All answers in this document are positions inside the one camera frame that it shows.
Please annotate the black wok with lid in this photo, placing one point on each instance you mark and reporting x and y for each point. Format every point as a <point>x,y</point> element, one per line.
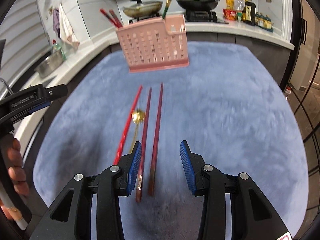
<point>198,5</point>

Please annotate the white handle grip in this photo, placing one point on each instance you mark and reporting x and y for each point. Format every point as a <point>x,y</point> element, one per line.
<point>16,213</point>

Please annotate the blue plush table mat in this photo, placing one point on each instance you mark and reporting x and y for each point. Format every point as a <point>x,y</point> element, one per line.
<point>225,104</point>

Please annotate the dark soy sauce bottle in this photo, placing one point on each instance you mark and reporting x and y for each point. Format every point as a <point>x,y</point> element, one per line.
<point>250,10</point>

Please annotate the yellow seasoning packet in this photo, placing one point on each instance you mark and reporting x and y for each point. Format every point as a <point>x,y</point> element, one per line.
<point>230,4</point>

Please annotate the clear plastic oil bottle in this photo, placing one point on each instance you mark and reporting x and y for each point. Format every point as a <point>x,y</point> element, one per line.
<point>239,8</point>

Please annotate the green chopstick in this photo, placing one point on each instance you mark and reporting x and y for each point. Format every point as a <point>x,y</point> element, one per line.
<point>166,8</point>

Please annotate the brown chopstick in basket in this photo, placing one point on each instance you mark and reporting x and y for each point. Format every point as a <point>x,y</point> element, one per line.
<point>116,19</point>

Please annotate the green tray of jars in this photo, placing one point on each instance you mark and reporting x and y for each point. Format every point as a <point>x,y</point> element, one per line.
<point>263,22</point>

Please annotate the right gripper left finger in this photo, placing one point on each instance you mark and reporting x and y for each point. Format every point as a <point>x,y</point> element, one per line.
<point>134,167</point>

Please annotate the white hanging towel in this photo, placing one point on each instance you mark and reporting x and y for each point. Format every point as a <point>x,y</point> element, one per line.
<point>67,34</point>

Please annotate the black gas stove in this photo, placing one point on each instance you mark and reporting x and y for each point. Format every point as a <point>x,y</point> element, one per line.
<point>190,16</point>

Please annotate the bottle on floor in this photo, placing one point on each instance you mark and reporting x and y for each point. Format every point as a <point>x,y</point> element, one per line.
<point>287,92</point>

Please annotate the purple hanging cloth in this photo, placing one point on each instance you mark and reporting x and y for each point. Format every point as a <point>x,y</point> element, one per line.
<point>56,21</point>

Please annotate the green dish soap bottle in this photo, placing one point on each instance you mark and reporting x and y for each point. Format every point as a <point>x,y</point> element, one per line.
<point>57,47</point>

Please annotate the small gold spoon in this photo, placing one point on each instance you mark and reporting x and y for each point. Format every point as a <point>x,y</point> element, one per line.
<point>138,116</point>

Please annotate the bright red chopstick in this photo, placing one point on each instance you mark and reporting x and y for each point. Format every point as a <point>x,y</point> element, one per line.
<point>108,17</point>

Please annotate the dark maroon chopstick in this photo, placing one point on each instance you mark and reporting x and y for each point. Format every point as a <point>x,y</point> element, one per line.
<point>143,147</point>
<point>152,175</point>

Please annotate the pink perforated utensil basket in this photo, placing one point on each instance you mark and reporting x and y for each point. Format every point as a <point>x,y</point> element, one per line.
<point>155,44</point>

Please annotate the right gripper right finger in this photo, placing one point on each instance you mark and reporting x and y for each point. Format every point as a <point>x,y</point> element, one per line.
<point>187,162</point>

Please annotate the white window blinds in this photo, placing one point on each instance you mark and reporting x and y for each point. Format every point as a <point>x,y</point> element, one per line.
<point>25,38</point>

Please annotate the red instant noodle cup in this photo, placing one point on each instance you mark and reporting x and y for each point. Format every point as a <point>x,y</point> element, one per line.
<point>229,14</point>

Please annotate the person's left hand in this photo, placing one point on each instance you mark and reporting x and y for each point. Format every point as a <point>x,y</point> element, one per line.
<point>16,172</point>

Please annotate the steel mixing bowl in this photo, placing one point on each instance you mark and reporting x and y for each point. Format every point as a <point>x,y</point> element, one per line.
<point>49,64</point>

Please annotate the beige wok with lid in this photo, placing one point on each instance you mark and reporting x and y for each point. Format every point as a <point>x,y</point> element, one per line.
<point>142,9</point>

